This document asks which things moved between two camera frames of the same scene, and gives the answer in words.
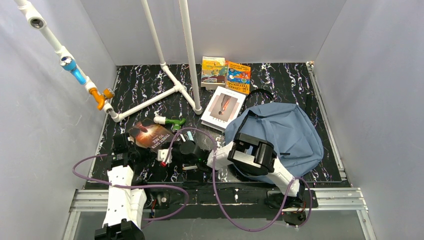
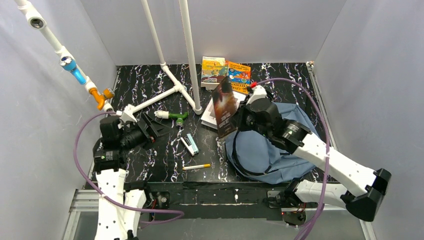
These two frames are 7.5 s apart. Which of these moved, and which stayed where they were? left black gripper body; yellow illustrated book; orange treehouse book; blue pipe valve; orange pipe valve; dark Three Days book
Moved: left black gripper body; dark Three Days book
Stayed: orange treehouse book; yellow illustrated book; blue pipe valve; orange pipe valve
